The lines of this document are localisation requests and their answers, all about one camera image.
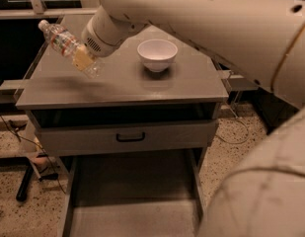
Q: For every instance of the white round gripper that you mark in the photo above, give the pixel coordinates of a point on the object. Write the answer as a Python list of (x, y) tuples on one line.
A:
[(97, 40)]

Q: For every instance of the clear plastic water bottle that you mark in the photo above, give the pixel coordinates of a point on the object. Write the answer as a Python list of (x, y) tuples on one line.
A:
[(64, 43)]

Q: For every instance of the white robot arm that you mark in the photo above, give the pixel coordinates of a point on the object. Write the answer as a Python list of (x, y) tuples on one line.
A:
[(264, 41)]

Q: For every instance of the grey drawer cabinet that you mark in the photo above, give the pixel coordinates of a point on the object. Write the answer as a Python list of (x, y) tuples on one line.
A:
[(58, 95)]

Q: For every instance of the grey top drawer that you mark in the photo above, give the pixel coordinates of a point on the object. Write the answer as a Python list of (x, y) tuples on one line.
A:
[(100, 139)]

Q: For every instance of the white ceramic bowl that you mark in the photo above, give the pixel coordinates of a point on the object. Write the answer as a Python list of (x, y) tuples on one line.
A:
[(157, 54)]

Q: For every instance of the black cylindrical leg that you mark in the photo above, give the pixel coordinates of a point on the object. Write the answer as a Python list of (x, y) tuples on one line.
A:
[(22, 191)]

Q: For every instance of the dark cabinet at right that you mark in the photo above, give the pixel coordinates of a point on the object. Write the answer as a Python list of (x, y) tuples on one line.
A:
[(273, 111)]

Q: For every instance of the grey left side bracket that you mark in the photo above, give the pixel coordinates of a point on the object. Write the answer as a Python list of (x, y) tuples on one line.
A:
[(11, 90)]

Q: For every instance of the black drawer handle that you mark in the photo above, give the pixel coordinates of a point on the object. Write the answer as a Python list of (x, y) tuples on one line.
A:
[(124, 138)]

